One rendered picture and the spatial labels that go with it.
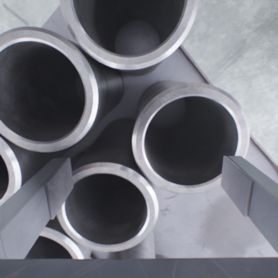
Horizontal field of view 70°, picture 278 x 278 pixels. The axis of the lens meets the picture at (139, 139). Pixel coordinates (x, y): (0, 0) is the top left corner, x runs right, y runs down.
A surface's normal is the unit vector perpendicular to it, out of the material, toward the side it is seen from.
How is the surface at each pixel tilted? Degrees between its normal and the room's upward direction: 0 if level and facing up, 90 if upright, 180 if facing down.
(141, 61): 0
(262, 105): 0
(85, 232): 90
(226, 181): 89
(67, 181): 91
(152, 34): 0
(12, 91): 90
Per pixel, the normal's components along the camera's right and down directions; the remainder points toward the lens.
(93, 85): 0.68, 0.08
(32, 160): 1.00, -0.06
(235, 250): -0.02, 0.29
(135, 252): 0.20, -0.94
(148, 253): 0.71, -0.67
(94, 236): 0.41, -0.87
